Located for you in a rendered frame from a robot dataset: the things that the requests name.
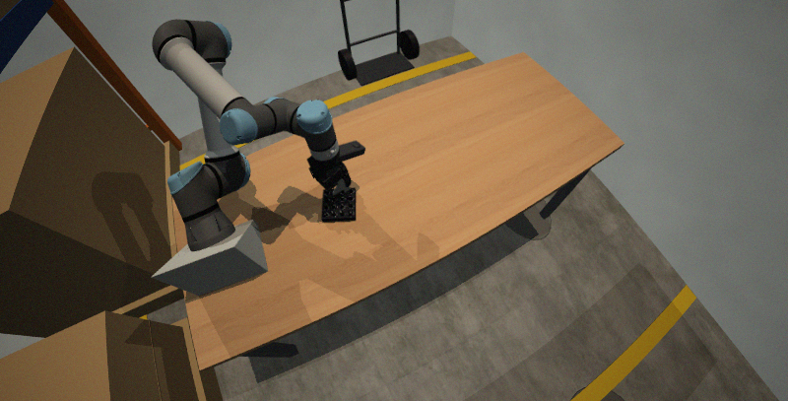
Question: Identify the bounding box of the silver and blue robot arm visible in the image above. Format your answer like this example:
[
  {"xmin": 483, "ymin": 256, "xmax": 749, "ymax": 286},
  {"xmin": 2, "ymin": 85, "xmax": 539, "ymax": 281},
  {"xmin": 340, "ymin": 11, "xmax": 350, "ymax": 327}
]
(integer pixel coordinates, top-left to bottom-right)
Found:
[{"xmin": 153, "ymin": 20, "xmax": 365, "ymax": 251}]

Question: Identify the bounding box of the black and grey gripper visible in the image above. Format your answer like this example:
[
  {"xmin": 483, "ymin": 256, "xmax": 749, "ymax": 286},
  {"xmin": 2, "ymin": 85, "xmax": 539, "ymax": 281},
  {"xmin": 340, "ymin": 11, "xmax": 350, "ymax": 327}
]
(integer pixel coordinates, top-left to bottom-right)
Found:
[{"xmin": 307, "ymin": 151, "xmax": 352, "ymax": 195}]

